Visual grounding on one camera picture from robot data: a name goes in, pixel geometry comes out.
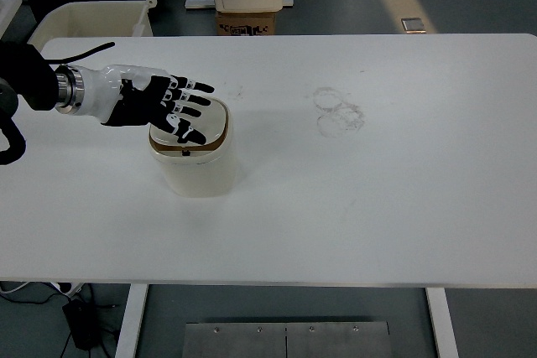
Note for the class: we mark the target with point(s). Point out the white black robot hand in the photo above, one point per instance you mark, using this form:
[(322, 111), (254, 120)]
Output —
[(138, 100)]

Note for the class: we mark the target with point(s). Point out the cream plastic lidded trash bin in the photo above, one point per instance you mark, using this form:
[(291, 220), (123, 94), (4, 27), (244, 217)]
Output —
[(197, 173)]

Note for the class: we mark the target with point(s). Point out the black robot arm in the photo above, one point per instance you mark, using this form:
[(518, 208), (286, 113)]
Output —
[(25, 77)]

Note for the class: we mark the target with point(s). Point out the cream plastic tub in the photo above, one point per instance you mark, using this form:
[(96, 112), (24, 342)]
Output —
[(96, 18)]

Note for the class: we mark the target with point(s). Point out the grey metal base bar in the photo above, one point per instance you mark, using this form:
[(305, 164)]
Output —
[(199, 3)]

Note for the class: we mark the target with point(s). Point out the brown printed cardboard box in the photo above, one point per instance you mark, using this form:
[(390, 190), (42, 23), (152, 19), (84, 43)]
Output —
[(245, 22)]

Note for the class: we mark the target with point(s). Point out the white plastic box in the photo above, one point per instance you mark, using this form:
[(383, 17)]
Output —
[(7, 12)]

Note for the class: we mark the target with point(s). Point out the white power strip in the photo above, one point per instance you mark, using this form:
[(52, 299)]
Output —
[(67, 286)]

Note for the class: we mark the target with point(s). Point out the white table leg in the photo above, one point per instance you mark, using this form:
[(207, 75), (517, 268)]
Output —
[(442, 324), (131, 320)]

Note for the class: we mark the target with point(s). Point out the black power adapter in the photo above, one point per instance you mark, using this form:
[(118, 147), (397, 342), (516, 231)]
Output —
[(81, 324)]

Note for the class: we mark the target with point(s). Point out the grey metal plate with screws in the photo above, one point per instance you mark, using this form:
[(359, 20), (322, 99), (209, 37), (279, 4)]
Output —
[(285, 341)]

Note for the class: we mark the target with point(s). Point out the grey floor socket plate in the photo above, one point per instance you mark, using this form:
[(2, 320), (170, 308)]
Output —
[(413, 25)]

